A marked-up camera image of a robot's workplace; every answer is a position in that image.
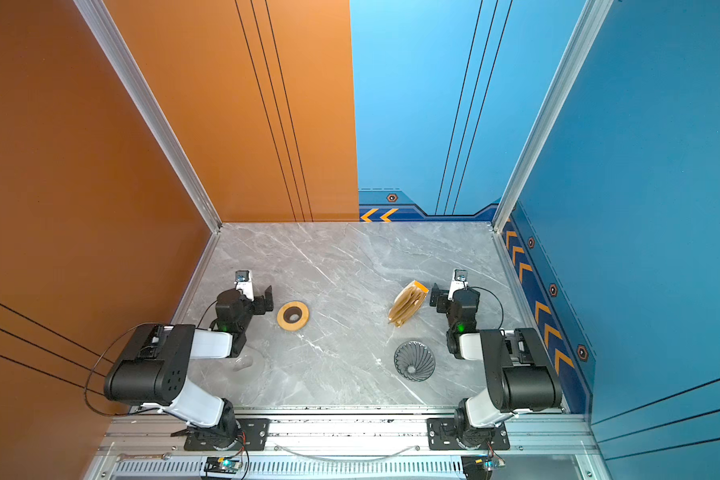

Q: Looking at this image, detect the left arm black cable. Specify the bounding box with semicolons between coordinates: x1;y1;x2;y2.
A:
83;323;157;418

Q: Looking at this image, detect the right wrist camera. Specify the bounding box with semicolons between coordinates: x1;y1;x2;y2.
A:
448;269;468;300

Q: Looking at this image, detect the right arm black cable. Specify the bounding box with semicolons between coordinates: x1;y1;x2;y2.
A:
473;286;506;330

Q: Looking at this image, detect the aluminium rail base frame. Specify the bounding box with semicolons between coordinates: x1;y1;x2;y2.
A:
85;407;610;479

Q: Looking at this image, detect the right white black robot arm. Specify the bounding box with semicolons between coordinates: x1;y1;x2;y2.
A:
430;286;563;449

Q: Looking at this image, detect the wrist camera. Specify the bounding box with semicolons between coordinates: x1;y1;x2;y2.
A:
235;269;254;301
448;269;468;300

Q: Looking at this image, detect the right green circuit board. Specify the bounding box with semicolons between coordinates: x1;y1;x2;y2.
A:
461;457;498;480

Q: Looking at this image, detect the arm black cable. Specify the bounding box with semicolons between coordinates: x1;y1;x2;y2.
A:
473;286;506;330
83;323;157;418

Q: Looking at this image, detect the black ribbed coffee dripper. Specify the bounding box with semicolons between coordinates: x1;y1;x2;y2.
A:
394;340;436;382

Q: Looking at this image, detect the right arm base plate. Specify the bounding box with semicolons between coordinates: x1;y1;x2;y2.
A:
426;417;511;451

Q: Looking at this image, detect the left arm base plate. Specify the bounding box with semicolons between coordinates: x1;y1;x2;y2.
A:
183;418;270;453

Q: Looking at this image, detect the green circuit board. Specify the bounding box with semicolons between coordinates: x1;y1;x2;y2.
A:
461;457;498;480
203;456;244;479

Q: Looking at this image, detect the aluminium corner post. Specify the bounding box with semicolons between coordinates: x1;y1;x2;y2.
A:
74;0;222;234
491;0;613;233

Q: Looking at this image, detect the left aluminium corner post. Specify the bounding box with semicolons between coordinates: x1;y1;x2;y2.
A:
74;0;222;234

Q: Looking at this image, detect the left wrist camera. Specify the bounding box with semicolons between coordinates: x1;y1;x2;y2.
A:
235;269;254;301

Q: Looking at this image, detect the left green circuit board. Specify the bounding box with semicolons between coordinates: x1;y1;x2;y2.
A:
203;456;244;479

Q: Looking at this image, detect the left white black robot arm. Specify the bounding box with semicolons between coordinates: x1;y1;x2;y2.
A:
104;287;274;451

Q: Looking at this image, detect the clear tube on rail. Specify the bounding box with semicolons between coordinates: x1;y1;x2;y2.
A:
274;445;421;463

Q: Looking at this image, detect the right aluminium corner post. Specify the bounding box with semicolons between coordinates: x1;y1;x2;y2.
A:
491;0;613;233

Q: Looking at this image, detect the wooden ring dripper stand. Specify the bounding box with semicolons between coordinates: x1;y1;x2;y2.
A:
277;301;310;332

